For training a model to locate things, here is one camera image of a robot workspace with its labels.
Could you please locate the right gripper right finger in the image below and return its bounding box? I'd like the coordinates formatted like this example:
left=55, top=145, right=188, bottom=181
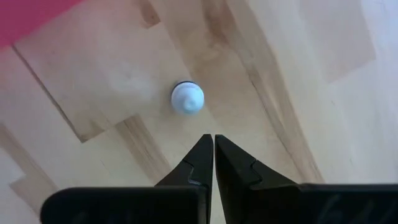
left=215, top=134, right=398, bottom=224

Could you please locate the small white round cap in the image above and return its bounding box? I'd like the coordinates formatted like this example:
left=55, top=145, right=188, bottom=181
left=170, top=80, right=205, bottom=116

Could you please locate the pink translucent plastic bin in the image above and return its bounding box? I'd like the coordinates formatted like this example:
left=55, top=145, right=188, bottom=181
left=0, top=0, right=83, bottom=52

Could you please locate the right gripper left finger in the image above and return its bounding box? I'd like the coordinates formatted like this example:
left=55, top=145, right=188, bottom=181
left=40, top=133, right=214, bottom=224

